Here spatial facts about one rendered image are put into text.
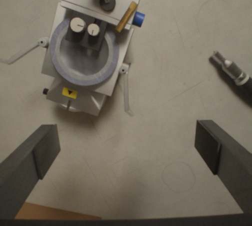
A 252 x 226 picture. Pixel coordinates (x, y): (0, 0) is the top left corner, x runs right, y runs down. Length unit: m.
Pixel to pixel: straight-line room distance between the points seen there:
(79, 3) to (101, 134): 0.24
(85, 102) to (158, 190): 0.28
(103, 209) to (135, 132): 0.22
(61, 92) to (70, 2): 0.12
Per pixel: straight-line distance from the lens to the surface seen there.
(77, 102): 0.28
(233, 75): 0.37
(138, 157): 0.40
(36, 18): 0.37
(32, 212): 0.52
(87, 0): 0.24
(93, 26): 0.22
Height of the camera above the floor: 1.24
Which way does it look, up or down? 74 degrees down
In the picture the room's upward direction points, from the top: 180 degrees clockwise
